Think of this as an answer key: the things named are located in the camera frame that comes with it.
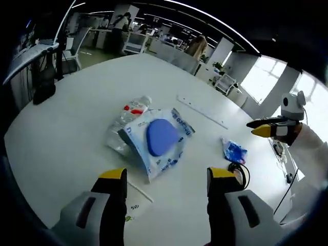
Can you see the bright window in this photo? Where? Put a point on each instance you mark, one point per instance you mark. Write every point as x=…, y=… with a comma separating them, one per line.
x=264, y=75

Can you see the white cart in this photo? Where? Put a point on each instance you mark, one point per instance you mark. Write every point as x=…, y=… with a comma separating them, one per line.
x=225, y=82

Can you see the blue tissue packet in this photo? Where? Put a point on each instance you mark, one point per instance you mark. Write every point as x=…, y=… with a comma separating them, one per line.
x=234, y=151

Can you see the clear plastic ruler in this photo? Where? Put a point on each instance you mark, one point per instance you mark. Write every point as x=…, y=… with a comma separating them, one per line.
x=197, y=109

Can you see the white office chair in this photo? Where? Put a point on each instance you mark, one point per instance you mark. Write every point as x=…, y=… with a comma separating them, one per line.
x=74, y=48

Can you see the grey partition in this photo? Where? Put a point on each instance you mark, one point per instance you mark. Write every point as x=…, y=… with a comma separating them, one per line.
x=179, y=60

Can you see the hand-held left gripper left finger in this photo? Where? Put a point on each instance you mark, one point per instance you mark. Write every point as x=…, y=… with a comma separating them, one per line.
x=89, y=220

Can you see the grey side desk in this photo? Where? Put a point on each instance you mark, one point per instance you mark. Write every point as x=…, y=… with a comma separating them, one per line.
x=28, y=57

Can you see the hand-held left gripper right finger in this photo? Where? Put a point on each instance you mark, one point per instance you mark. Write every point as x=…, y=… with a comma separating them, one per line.
x=230, y=220

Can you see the white table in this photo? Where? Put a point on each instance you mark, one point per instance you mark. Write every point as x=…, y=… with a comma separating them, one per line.
x=77, y=153

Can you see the blue paddle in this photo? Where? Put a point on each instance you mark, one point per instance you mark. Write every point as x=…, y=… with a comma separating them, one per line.
x=161, y=138

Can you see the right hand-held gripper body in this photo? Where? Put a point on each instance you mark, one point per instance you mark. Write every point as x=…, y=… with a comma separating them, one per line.
x=293, y=106

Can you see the black tripod stand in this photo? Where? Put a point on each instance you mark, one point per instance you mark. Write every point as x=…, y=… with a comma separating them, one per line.
x=43, y=92

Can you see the long ceiling light strip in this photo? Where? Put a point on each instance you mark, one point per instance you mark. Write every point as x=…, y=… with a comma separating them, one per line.
x=217, y=21

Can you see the green potted plant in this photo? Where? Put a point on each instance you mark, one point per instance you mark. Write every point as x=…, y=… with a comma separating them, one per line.
x=217, y=66

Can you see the white shelf unit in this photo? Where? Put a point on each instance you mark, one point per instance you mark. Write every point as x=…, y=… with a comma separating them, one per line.
x=135, y=43

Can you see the person's right hand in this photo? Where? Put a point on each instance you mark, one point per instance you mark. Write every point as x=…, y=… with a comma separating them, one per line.
x=290, y=138

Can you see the clear plastic water bottle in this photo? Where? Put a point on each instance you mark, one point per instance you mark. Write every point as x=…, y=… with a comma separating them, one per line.
x=120, y=128

